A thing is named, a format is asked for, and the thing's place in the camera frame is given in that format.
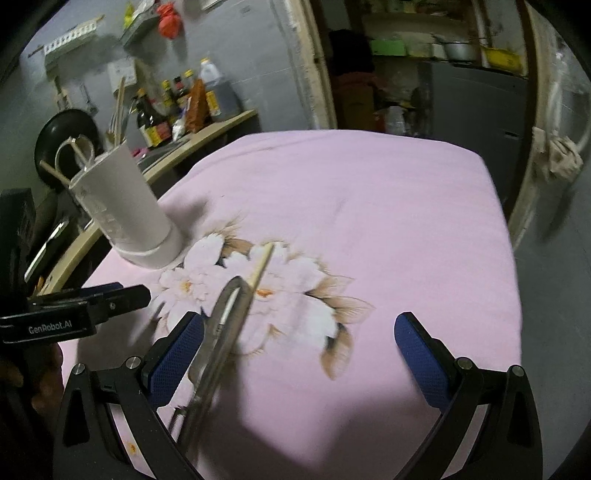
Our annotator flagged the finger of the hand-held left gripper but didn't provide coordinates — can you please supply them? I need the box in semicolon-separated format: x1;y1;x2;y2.
28;283;152;319

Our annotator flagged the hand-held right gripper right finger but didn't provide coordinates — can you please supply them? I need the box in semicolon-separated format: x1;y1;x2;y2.
392;311;546;480

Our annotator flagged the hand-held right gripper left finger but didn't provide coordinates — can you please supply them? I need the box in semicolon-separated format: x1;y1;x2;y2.
53;310;206;480

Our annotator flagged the large silver spoon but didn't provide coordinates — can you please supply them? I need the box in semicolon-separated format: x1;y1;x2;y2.
178;276;254;462

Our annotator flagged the white plastic utensil holder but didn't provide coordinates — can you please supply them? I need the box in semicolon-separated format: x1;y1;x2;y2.
68;140;186;271

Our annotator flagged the wooden chopstick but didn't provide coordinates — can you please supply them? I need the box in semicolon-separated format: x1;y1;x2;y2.
39;160;73;188
247;242;276;291

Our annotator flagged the silver metal utensil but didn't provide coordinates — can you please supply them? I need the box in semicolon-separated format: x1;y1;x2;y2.
54;137;79;174

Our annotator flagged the person's left hand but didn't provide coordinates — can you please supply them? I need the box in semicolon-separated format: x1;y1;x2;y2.
0;344;64;416

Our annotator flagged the pink floral tablecloth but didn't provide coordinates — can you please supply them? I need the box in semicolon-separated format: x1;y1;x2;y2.
60;130;523;480

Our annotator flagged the black wok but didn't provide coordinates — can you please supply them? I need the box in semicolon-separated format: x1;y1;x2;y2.
34;108;100;190

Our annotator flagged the dark soy sauce bottle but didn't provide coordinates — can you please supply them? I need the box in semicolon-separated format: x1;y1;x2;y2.
135;90;170;149

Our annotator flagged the bundle of kitchen chopsticks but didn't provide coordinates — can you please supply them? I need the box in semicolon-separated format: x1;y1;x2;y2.
107;76;128;144

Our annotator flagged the small dark sauce bottle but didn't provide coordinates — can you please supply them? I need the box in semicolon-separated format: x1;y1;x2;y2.
173;76;190;110
161;80;179;121

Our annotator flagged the orange snack packet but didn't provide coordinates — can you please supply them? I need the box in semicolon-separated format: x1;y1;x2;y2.
187;78;211;133

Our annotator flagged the large clear plastic jug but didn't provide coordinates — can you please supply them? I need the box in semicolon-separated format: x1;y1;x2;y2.
198;58;243;122

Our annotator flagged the clear plastic bottle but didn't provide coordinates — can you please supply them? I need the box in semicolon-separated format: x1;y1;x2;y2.
385;106;407;135

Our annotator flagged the small white cloth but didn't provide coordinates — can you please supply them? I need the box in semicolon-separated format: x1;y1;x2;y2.
533;127;584;184

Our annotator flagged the grey metal cabinet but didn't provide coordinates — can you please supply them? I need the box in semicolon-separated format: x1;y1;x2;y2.
418;60;530;217

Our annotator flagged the red cloth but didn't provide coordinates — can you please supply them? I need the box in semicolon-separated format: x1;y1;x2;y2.
332;71;375;130

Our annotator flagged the red plastic bag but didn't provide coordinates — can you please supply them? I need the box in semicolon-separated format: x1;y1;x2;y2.
157;4;184;40

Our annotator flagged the metal cooking pot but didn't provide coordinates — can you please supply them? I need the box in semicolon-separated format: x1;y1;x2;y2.
438;41;479;64

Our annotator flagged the yellow plastic container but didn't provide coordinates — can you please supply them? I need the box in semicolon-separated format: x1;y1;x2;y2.
482;46;525;75

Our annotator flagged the green box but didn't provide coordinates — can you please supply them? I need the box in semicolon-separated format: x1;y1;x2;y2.
370;38;407;56

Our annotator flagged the black cloth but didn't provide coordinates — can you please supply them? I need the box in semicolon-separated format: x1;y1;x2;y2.
329;28;375;75

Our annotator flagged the white wall rack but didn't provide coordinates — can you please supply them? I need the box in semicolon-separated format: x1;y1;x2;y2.
44;16;105;70

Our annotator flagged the wooden door frame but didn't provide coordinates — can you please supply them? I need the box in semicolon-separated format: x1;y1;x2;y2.
288;0;591;250

